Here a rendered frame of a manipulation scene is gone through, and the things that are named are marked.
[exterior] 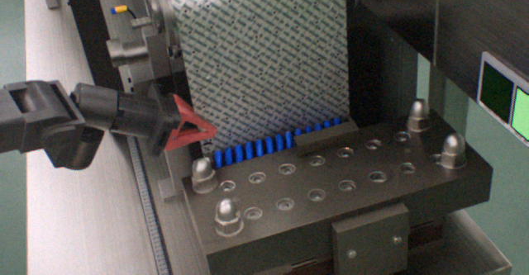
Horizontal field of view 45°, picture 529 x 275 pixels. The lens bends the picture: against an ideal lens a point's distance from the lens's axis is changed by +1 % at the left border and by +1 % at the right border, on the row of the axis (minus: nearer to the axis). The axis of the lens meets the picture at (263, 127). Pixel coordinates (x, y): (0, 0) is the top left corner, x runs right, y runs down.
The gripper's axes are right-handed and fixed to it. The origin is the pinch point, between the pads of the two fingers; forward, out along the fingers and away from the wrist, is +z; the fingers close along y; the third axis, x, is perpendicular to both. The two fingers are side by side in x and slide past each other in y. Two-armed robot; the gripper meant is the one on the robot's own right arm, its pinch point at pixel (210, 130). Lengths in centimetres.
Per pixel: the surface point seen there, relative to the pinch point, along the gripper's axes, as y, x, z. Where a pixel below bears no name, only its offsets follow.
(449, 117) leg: -13, 6, 52
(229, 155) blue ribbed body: 3.2, -1.7, 2.9
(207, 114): 0.3, 2.6, -1.6
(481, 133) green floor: -102, -31, 159
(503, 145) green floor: -92, -30, 161
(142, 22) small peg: -5.8, 11.2, -13.0
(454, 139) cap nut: 17.1, 15.0, 25.4
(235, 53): 0.3, 12.7, -1.1
